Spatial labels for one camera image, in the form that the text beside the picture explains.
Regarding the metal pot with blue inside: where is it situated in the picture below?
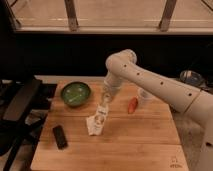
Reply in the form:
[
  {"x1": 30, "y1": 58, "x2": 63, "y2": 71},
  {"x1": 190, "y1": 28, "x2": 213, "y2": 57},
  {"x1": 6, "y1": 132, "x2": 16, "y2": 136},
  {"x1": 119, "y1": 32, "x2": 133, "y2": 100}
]
[{"x1": 180, "y1": 70, "x2": 205, "y2": 88}]

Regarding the wooden cutting board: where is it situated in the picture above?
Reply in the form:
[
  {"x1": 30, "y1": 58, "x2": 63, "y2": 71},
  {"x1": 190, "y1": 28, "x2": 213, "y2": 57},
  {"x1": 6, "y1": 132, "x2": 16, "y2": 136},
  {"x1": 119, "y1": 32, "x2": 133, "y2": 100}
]
[{"x1": 31, "y1": 82, "x2": 189, "y2": 171}]

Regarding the black office chair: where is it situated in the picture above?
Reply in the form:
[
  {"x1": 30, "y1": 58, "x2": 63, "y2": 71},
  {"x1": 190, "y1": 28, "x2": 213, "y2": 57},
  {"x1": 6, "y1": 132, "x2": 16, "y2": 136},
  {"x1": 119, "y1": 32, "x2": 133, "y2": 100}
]
[{"x1": 0, "y1": 78, "x2": 56, "y2": 171}]

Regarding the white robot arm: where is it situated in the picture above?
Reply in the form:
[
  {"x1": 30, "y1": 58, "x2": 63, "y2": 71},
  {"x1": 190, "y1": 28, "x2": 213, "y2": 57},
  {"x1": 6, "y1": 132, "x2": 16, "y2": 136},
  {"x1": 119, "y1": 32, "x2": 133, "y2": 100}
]
[{"x1": 104, "y1": 49, "x2": 213, "y2": 171}]

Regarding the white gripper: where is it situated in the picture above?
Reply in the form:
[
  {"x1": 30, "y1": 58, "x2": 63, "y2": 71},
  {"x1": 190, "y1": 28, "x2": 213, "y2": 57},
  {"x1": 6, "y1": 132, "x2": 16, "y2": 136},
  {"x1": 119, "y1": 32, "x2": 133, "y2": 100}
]
[{"x1": 101, "y1": 72, "x2": 123, "y2": 102}]

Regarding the black rectangular device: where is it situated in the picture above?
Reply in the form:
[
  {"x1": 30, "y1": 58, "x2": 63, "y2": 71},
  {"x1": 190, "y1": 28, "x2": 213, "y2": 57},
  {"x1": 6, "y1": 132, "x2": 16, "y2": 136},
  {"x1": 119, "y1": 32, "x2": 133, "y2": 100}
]
[{"x1": 53, "y1": 125, "x2": 68, "y2": 149}]

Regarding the white sponge block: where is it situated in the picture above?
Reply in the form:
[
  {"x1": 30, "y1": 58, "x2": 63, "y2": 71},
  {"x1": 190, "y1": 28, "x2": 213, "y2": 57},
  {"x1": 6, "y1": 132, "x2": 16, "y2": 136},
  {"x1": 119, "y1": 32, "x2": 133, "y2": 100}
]
[{"x1": 86, "y1": 115, "x2": 104, "y2": 136}]

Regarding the white bottle with label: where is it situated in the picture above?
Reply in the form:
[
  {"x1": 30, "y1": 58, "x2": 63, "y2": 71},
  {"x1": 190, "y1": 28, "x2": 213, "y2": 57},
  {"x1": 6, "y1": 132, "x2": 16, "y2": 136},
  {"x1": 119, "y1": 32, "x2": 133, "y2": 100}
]
[{"x1": 93, "y1": 93, "x2": 111, "y2": 135}]

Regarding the green bowl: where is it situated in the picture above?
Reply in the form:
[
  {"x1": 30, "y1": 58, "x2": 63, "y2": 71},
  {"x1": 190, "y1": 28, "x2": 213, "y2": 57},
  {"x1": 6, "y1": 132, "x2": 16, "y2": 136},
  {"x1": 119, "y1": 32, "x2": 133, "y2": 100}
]
[{"x1": 60, "y1": 81, "x2": 91, "y2": 107}]

